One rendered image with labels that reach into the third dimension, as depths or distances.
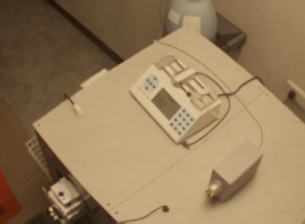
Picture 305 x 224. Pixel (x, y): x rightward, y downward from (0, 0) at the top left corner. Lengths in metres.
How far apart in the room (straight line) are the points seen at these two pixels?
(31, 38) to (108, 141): 2.55
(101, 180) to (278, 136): 0.57
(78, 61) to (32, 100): 0.49
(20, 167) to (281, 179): 1.36
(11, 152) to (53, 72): 1.35
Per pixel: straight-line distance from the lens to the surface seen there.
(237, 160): 1.31
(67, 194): 1.56
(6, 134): 2.46
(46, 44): 3.83
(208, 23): 2.02
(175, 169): 1.42
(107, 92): 1.58
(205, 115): 1.45
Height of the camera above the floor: 2.67
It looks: 53 degrees down
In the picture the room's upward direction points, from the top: 2 degrees clockwise
